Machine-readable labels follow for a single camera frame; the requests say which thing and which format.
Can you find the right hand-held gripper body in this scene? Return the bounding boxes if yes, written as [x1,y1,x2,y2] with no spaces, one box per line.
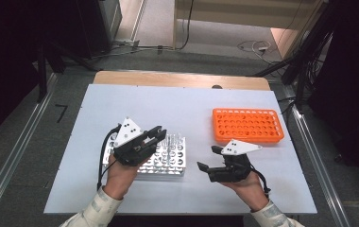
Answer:
[208,138,263,183]

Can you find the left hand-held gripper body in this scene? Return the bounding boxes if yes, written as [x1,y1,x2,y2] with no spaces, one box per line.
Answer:
[112,116,157,167]

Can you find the group of clear test tubes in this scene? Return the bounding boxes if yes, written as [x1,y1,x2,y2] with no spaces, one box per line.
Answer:
[159,132,185,154]

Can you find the metal test tube rack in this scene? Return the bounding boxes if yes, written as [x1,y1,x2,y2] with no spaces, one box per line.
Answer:
[101,131,187,178]

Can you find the orange test tube rack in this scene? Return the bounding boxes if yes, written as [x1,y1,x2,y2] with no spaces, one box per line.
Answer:
[212,107,285,145]

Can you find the person's right hand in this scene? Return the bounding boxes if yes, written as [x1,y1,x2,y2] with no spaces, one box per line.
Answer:
[219,171,270,212]

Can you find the person's left hand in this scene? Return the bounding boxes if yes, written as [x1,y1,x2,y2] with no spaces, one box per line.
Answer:
[103,150,145,201]

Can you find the wooden table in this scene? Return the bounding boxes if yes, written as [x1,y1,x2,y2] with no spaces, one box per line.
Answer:
[93,70,271,92]

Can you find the black metal stand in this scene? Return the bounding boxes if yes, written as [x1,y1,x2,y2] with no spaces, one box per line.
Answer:
[36,44,49,103]

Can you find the dark cabinet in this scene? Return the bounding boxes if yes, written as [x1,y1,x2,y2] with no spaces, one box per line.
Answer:
[75,0,123,61]

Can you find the light wooden desk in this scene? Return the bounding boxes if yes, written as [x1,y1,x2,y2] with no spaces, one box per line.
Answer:
[172,0,328,60]

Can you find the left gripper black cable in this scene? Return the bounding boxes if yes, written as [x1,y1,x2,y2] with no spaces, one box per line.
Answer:
[96,124,123,191]

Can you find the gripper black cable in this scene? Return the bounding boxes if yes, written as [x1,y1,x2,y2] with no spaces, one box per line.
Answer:
[248,166,272,195]
[96,124,123,191]

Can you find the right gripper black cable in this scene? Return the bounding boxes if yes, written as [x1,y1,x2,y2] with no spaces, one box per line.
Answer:
[248,166,272,195]

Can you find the aluminium floor rail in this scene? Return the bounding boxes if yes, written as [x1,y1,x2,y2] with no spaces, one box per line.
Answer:
[0,72,59,221]
[282,84,353,227]

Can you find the grey floor cables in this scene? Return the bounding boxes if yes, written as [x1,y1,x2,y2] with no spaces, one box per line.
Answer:
[94,38,176,61]

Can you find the white floor cable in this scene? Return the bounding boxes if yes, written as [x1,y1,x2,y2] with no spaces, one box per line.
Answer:
[236,39,274,61]

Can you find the black hanging cable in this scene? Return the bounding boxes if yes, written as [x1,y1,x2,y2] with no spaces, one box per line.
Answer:
[175,0,196,51]

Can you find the black stand with cables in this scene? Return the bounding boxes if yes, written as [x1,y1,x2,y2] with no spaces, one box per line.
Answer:
[252,0,339,108]

